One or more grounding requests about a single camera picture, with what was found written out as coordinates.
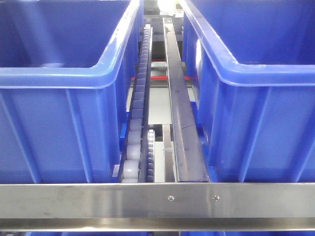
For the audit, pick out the right storage shelf rack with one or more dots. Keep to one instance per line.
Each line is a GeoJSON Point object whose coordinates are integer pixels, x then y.
{"type": "Point", "coordinates": [158, 207]}

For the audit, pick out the white roller track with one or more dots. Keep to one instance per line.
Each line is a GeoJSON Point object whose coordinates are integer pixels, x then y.
{"type": "Point", "coordinates": [134, 163]}

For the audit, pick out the blue target bin left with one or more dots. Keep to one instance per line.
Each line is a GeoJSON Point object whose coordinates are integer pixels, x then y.
{"type": "Point", "coordinates": [65, 70]}

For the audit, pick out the blue target bin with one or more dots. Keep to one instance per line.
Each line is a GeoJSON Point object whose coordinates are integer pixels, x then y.
{"type": "Point", "coordinates": [252, 63]}
{"type": "Point", "coordinates": [65, 70]}

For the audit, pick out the blue target bin right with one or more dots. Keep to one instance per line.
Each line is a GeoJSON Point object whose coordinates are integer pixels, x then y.
{"type": "Point", "coordinates": [252, 63]}

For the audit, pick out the lower blue bin left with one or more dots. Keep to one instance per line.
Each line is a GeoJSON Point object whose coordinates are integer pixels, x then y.
{"type": "Point", "coordinates": [86, 234]}

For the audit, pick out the lower blue bin right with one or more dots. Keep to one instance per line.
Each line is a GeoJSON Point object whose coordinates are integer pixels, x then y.
{"type": "Point", "coordinates": [236, 233]}

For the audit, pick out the steel divider rail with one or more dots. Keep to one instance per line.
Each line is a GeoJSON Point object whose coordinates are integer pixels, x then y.
{"type": "Point", "coordinates": [189, 161]}

